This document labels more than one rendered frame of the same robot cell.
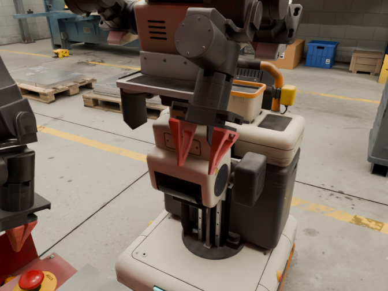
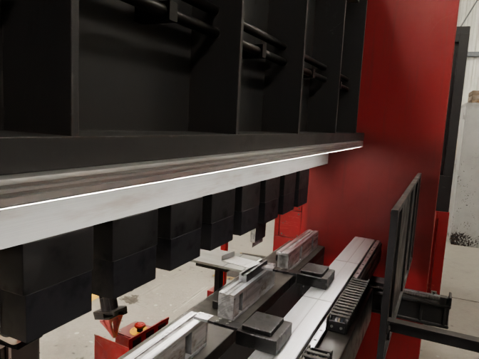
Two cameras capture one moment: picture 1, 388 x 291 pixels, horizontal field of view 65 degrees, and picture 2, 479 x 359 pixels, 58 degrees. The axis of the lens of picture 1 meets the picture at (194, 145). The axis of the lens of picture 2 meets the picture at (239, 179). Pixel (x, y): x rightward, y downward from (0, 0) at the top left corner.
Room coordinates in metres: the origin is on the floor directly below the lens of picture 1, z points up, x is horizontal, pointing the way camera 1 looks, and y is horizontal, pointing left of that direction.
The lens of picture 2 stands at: (0.21, 1.77, 1.55)
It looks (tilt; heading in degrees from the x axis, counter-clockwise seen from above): 8 degrees down; 263
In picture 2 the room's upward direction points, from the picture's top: 3 degrees clockwise
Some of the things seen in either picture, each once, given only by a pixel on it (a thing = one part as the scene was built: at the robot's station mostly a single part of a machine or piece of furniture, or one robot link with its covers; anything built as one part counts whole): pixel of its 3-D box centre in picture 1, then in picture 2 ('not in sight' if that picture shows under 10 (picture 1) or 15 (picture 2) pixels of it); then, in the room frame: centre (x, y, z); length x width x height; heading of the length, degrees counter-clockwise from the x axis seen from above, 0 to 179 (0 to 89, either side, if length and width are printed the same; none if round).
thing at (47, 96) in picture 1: (44, 83); not in sight; (4.18, 2.07, 0.07); 1.20 x 0.80 x 0.14; 59
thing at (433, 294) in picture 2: not in sight; (371, 293); (-0.62, 0.00, 0.81); 0.64 x 0.08 x 0.14; 148
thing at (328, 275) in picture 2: not in sight; (296, 271); (-0.19, 0.27, 1.01); 0.26 x 0.12 x 0.05; 148
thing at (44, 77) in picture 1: (43, 76); not in sight; (4.19, 2.07, 0.17); 0.99 x 0.63 x 0.05; 59
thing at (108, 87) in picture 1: (144, 86); not in sight; (3.56, 0.59, 0.20); 1.01 x 0.63 x 0.12; 65
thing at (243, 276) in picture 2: not in sight; (254, 269); (-0.05, 0.20, 0.98); 0.20 x 0.03 x 0.03; 58
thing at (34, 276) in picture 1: (33, 283); (140, 328); (0.36, 0.28, 0.79); 0.04 x 0.04 x 0.04
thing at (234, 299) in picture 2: not in sight; (249, 288); (-0.03, 0.23, 0.92); 0.39 x 0.06 x 0.10; 58
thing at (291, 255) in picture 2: not in sight; (299, 249); (-0.35, -0.29, 0.92); 0.50 x 0.06 x 0.10; 58
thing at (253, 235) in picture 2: not in sight; (258, 232); (-0.06, 0.18, 1.13); 0.10 x 0.02 x 0.10; 58
